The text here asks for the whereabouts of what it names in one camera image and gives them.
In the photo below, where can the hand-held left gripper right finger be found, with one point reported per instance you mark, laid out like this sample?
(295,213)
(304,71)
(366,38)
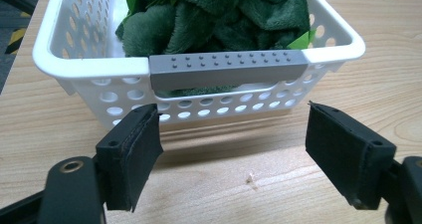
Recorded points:
(348,151)

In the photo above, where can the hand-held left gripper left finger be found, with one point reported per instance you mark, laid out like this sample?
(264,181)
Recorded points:
(127,157)

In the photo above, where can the white perforated plastic basket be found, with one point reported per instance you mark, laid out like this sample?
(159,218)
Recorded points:
(99,68)

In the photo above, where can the dark green fleece cloth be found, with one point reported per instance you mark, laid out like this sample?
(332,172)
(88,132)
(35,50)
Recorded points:
(212,21)

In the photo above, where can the light green tag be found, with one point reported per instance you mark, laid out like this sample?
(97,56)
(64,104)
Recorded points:
(134,3)
(302,41)

